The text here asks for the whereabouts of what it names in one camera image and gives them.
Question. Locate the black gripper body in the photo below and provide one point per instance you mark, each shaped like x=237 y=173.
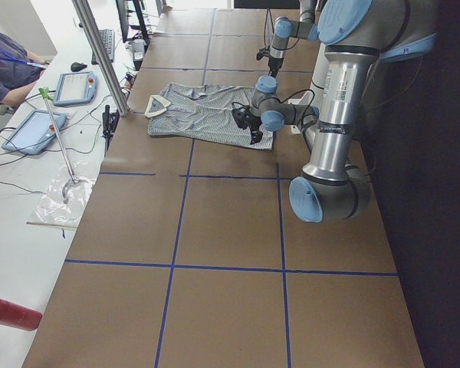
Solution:
x=252 y=125

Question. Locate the navy white striped polo shirt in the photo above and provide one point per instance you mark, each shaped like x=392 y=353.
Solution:
x=205 y=113

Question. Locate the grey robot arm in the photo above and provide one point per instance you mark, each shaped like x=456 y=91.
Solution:
x=284 y=29
x=353 y=36

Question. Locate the black monitor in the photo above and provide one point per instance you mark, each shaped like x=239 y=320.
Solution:
x=132 y=21

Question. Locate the black keyboard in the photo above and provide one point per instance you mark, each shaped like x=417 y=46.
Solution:
x=107 y=37

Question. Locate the far blue teach pendant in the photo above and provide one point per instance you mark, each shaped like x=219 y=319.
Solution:
x=75 y=89

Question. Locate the blue teach pendant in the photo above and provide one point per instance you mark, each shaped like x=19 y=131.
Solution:
x=75 y=89
x=32 y=135

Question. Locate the black computer mouse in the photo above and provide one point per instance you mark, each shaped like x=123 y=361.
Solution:
x=77 y=67

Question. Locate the clear plastic bag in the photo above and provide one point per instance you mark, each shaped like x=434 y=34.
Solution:
x=63 y=203

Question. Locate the metal grabber stick green tip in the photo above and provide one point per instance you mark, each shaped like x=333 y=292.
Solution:
x=73 y=180

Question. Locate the near blue teach pendant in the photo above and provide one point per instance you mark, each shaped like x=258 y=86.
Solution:
x=32 y=135

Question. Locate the seated person in blue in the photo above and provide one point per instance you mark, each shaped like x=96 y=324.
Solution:
x=19 y=71

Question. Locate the red cylinder bottle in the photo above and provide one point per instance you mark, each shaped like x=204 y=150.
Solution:
x=17 y=316

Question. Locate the aluminium frame post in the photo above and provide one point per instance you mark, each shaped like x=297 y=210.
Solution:
x=92 y=33

